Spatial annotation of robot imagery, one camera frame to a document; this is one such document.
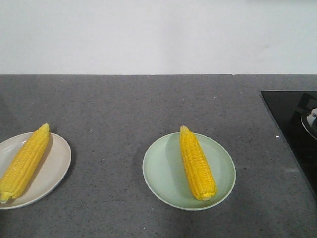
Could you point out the yellow corn cob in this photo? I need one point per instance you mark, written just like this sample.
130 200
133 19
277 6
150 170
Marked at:
199 176
21 169

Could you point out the black glass gas stove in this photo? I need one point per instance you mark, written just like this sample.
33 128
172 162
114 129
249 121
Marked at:
295 113

